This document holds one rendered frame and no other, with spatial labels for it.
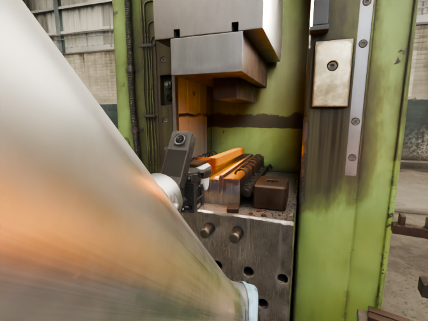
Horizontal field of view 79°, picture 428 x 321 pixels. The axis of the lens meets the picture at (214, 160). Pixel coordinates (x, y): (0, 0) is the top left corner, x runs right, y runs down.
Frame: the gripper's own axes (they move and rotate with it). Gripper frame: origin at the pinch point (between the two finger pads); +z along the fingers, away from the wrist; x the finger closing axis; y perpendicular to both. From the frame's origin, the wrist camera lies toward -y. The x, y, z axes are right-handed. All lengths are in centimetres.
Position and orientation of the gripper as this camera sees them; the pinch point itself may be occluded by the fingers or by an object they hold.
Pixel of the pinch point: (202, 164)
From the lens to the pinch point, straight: 64.0
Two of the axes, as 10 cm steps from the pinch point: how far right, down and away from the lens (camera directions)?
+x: 9.4, 0.6, -3.3
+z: 3.3, -1.8, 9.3
